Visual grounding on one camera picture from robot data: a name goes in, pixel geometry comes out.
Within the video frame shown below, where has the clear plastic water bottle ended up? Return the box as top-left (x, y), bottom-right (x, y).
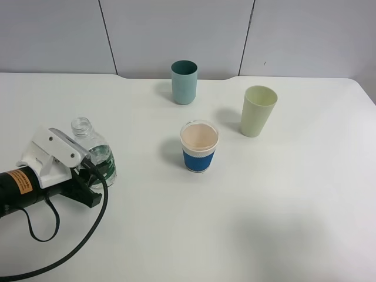
top-left (71, 117), bottom-right (117, 187)

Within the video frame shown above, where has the black left camera cable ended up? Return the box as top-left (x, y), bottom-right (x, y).
top-left (0, 160), bottom-right (109, 278)

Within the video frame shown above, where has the teal plastic cup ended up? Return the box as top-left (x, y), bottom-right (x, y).
top-left (171, 60), bottom-right (198, 105)

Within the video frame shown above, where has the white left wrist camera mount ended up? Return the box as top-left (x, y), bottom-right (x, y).
top-left (16, 127), bottom-right (91, 189)

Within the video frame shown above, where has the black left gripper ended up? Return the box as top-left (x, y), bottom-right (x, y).
top-left (35, 172), bottom-right (102, 208)

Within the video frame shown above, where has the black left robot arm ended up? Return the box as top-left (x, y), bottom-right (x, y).
top-left (1, 166), bottom-right (102, 217)

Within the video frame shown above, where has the blue sleeved paper cup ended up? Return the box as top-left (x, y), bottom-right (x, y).
top-left (180, 120), bottom-right (219, 173)

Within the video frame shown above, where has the pale green plastic cup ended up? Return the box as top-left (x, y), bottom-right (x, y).
top-left (240, 85), bottom-right (278, 137)

